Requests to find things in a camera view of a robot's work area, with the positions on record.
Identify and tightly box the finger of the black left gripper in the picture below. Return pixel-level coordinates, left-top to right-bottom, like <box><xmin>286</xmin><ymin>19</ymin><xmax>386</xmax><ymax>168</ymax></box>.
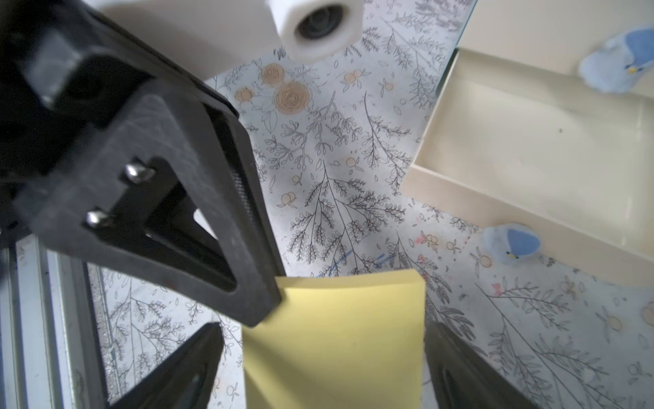
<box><xmin>1</xmin><ymin>1</ymin><xmax>284</xmax><ymax>327</ymax></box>

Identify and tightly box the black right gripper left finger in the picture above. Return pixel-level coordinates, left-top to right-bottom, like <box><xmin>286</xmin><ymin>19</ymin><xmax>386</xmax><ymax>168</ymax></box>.
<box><xmin>112</xmin><ymin>322</ymin><xmax>224</xmax><ymax>408</ymax></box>

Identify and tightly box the light blue drawer cabinet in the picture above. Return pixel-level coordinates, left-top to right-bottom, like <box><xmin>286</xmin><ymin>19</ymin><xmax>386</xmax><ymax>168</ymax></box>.
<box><xmin>401</xmin><ymin>1</ymin><xmax>653</xmax><ymax>287</ymax></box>

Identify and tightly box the large yellow sticky note pad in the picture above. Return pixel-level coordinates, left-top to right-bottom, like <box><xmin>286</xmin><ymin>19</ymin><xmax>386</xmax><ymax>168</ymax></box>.
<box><xmin>242</xmin><ymin>269</ymin><xmax>426</xmax><ymax>408</ymax></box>

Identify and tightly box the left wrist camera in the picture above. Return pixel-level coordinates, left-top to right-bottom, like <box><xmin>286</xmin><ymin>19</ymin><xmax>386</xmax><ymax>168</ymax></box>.
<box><xmin>87</xmin><ymin>0</ymin><xmax>364</xmax><ymax>80</ymax></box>

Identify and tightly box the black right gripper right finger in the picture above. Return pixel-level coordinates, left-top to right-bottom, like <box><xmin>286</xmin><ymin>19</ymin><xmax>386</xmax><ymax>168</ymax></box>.
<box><xmin>424</xmin><ymin>323</ymin><xmax>536</xmax><ymax>409</ymax></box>

